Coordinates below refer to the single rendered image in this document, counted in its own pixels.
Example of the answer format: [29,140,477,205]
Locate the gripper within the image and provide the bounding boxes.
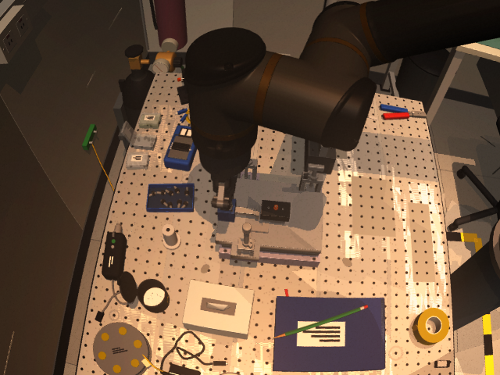
[199,149,252,211]

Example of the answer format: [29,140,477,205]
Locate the blue square cover block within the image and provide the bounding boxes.
[216,198,237,223]

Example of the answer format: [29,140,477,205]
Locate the black plate with orange dot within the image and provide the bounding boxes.
[260,199,292,222]

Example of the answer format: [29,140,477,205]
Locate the grey clamp with round knob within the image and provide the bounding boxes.
[230,223,263,263]

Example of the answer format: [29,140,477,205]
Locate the grey launch stage body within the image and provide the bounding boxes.
[212,170,327,259]

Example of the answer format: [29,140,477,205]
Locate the grey clamp block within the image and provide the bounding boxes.
[298,163,326,193]

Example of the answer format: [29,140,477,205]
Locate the blue tray of screws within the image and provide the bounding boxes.
[146,183,195,213]

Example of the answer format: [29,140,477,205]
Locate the blue handheld meter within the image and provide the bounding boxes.
[163,124,197,170]

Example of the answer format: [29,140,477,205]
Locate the small grey case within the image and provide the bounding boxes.
[126,152,152,170]

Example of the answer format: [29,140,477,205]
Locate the small clear case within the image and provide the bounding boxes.
[130,132,158,150]

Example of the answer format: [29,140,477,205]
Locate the black square block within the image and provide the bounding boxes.
[303,136,338,177]

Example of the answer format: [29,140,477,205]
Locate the small grey-green case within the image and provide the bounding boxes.
[137,112,163,130]

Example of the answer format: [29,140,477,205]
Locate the white tissue box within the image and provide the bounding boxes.
[181,278,255,341]

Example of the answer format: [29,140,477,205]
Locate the clear plastic holder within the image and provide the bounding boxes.
[117,120,136,142]

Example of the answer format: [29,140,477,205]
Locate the black round white-faced gauge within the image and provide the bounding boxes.
[137,277,171,314]

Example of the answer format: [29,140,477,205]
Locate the black handheld device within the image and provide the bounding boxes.
[101,222,129,280]

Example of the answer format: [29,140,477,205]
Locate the black round lens cap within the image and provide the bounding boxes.
[118,271,139,306]

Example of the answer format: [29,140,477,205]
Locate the brass gas regulator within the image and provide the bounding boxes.
[149,37,181,74]

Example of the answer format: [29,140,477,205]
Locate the green pencil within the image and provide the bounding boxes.
[273,305,370,339]

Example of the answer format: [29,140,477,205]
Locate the maroon gas cylinder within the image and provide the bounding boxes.
[153,0,189,48]

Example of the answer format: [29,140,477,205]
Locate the blue notebook with white label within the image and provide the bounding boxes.
[272,295,387,373]

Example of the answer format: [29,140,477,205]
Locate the grey disc with yellow dots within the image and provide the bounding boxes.
[92,321,152,375]

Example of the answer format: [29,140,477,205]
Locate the yellow tape roll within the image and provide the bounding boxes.
[409,307,452,346]

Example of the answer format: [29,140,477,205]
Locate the black office chair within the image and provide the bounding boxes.
[446,116,500,329]

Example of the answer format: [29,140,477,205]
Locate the white table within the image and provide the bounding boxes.
[424,35,500,118]

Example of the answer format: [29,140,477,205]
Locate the grey upright bracket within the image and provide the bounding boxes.
[241,159,259,181]

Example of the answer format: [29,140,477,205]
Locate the white round post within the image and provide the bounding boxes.
[161,223,182,250]

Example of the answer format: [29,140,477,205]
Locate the lilac stage rail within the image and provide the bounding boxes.
[217,246,322,270]

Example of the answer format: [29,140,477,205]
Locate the green wall connector block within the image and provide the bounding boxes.
[81,123,98,152]

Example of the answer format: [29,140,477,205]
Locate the grey cable with black plug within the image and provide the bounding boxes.
[94,277,127,323]

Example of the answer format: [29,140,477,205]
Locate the yellow fibre patch cable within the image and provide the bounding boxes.
[141,352,167,374]

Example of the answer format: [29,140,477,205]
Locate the red and blue handled pliers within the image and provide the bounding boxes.
[379,102,427,121]

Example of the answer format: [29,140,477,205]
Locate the white wall socket strip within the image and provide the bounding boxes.
[0,0,34,66]

